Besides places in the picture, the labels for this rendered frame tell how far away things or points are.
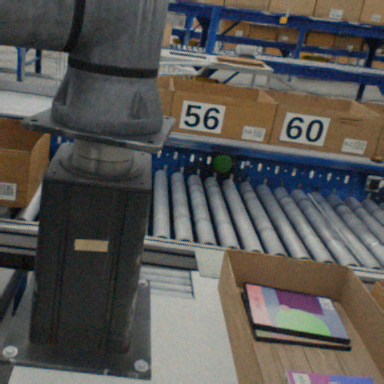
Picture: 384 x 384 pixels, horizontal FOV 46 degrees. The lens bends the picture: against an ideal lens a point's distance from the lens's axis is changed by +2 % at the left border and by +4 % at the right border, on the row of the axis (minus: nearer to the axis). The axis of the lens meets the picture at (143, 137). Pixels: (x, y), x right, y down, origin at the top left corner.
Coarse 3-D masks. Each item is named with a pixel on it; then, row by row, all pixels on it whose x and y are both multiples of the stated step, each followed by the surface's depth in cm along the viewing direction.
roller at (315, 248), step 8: (280, 192) 164; (280, 200) 160; (288, 200) 158; (288, 208) 153; (296, 208) 152; (288, 216) 150; (296, 216) 147; (296, 224) 143; (304, 224) 141; (296, 232) 142; (304, 232) 137; (312, 232) 137; (304, 240) 135; (312, 240) 132; (312, 248) 129; (320, 248) 128; (312, 256) 128; (320, 256) 125; (328, 256) 124
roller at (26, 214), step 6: (36, 192) 137; (36, 198) 133; (30, 204) 129; (36, 204) 131; (24, 210) 125; (30, 210) 126; (36, 210) 129; (18, 216) 122; (24, 216) 122; (30, 216) 124; (36, 216) 129
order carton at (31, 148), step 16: (0, 128) 149; (16, 128) 150; (0, 144) 151; (16, 144) 151; (32, 144) 151; (48, 144) 148; (0, 160) 122; (16, 160) 122; (32, 160) 125; (0, 176) 124; (16, 176) 124; (32, 176) 128; (16, 192) 125; (32, 192) 131
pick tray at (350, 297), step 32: (224, 256) 100; (256, 256) 101; (224, 288) 96; (288, 288) 103; (320, 288) 103; (352, 288) 98; (352, 320) 96; (256, 352) 85; (288, 352) 86; (320, 352) 87; (352, 352) 88
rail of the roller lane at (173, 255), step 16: (0, 224) 118; (16, 224) 119; (32, 224) 120; (0, 240) 119; (16, 240) 119; (32, 240) 119; (160, 240) 120; (176, 240) 121; (144, 256) 119; (160, 256) 119; (176, 256) 119; (192, 256) 119; (368, 272) 121; (368, 288) 120
